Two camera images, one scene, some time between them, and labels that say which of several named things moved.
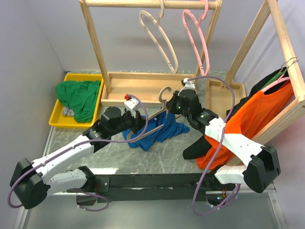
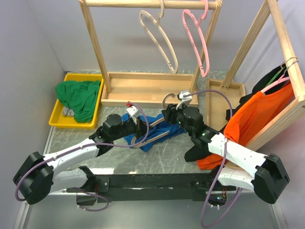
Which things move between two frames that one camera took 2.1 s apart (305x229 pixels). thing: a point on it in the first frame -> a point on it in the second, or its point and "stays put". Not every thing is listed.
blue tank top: (157, 128) stays put
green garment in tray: (80, 96) stays put
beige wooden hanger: (164, 101) -> (134, 145)
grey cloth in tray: (68, 111) stays put
